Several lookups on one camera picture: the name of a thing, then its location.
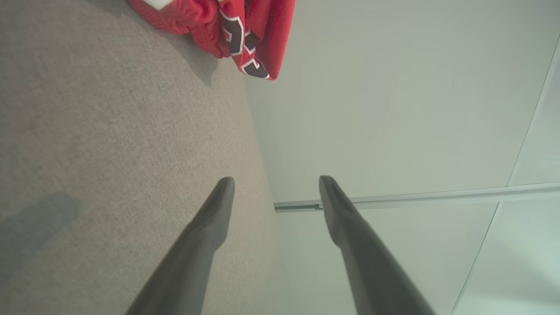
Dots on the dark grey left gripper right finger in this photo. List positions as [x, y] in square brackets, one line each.
[367, 271]

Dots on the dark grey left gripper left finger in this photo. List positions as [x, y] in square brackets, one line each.
[192, 262]

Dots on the red Bulls 23 jersey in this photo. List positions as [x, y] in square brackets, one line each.
[275, 35]

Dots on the red shorts with white trim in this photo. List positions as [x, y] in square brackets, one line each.
[183, 17]

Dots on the grey fabric sofa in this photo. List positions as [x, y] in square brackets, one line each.
[87, 131]

